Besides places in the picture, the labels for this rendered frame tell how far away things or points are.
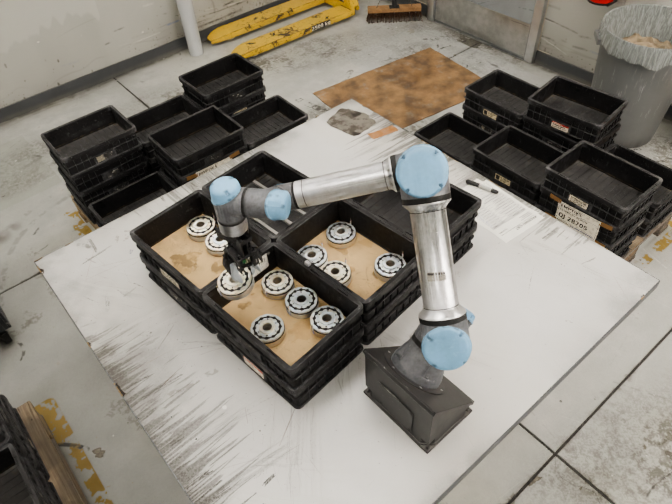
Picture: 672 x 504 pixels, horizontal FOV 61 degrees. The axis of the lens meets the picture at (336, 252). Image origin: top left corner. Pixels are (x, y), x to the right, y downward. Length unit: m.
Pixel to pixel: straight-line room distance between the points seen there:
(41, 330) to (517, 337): 2.26
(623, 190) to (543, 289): 0.95
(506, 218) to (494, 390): 0.75
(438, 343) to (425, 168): 0.41
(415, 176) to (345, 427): 0.78
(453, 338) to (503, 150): 1.92
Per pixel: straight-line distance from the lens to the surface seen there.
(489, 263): 2.11
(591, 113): 3.34
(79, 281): 2.28
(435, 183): 1.30
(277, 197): 1.40
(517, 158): 3.13
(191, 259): 2.01
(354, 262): 1.90
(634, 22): 4.12
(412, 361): 1.56
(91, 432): 2.75
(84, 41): 4.83
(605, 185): 2.90
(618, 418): 2.72
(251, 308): 1.82
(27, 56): 4.74
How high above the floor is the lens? 2.24
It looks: 47 degrees down
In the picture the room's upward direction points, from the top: 4 degrees counter-clockwise
